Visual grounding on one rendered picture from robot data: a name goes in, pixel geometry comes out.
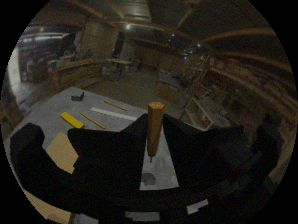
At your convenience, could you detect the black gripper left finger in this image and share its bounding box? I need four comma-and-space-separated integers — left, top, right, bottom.
68, 113, 148, 190

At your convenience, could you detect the tan panel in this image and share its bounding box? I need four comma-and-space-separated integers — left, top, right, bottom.
24, 131, 78, 224

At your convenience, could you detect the white flat bar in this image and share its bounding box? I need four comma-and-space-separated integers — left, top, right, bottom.
90, 108, 137, 121

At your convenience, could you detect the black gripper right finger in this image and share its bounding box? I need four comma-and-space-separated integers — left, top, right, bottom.
162, 113, 245, 186

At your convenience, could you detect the yellow flat bar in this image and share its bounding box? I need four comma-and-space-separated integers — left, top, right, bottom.
60, 112, 85, 129

